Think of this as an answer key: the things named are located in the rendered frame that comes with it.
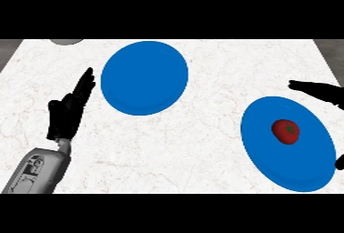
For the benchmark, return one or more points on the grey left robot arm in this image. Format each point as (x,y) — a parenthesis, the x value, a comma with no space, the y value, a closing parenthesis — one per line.
(39,170)

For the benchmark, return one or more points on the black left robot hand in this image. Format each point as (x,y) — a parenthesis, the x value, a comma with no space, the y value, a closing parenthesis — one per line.
(66,115)

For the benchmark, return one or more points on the grey round object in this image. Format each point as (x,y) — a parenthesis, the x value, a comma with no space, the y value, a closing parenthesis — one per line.
(66,42)

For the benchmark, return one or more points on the blue plate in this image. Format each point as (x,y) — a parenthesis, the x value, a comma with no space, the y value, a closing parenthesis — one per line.
(290,151)
(143,78)

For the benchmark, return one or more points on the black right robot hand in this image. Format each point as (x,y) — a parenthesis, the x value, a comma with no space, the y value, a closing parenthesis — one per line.
(320,89)

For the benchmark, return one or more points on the red tomato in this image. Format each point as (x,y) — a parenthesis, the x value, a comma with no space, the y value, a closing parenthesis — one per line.
(285,131)

